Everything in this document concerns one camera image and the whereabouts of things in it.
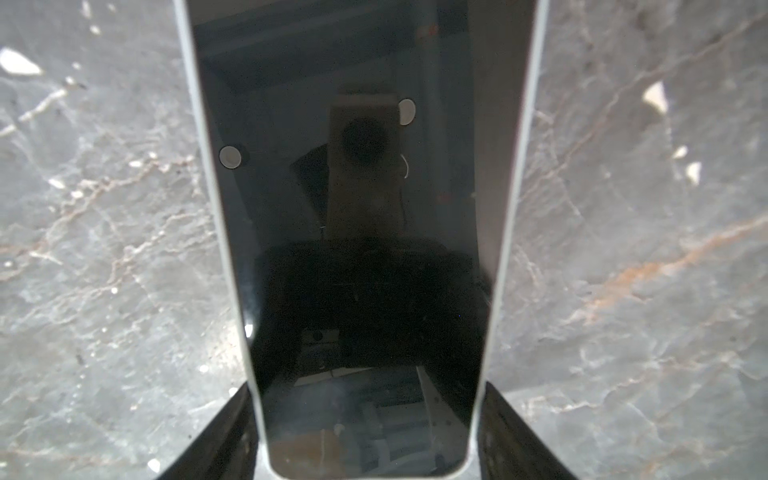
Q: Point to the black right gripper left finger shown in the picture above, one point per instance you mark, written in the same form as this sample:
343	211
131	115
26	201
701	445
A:
225	449

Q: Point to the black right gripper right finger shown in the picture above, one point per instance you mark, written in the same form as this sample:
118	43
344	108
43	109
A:
509	449

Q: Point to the light blue phone case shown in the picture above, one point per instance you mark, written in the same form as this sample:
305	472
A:
516	180

